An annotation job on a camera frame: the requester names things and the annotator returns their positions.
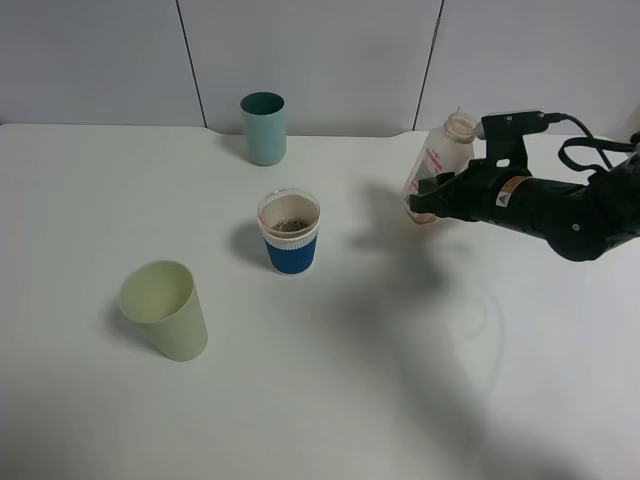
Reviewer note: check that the clear plastic drink bottle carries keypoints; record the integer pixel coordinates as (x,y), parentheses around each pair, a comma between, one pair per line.
(447,149)

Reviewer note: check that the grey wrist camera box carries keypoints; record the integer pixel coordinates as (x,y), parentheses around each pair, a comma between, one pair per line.
(504,136)

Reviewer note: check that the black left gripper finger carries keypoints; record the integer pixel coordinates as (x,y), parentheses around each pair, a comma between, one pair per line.
(441,196)

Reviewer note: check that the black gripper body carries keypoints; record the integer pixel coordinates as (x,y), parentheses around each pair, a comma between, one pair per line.
(474,191)

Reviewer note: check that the glass cup blue sleeve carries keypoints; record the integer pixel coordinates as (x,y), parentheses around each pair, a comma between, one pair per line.
(289,221)

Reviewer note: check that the teal plastic cup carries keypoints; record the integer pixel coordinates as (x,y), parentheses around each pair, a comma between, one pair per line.
(264,118)

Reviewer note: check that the light green plastic cup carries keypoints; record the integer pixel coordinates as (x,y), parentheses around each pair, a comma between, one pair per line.
(161,299)

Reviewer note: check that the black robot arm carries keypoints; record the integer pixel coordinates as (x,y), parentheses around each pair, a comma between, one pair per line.
(579,222)

